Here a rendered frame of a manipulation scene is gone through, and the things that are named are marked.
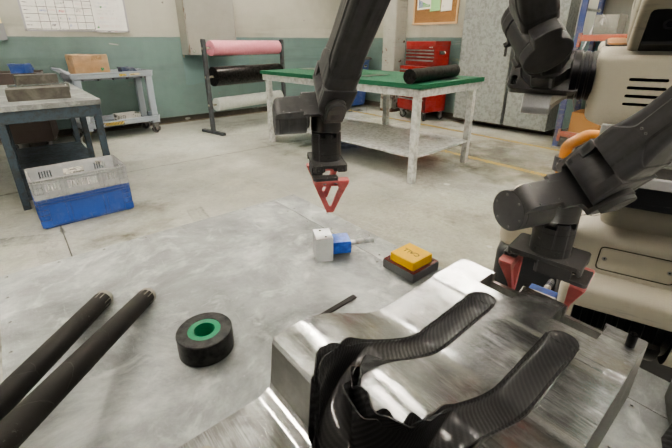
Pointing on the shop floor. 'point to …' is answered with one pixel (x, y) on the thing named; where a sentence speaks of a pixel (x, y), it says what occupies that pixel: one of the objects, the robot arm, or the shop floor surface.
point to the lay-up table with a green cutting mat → (423, 145)
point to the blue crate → (83, 205)
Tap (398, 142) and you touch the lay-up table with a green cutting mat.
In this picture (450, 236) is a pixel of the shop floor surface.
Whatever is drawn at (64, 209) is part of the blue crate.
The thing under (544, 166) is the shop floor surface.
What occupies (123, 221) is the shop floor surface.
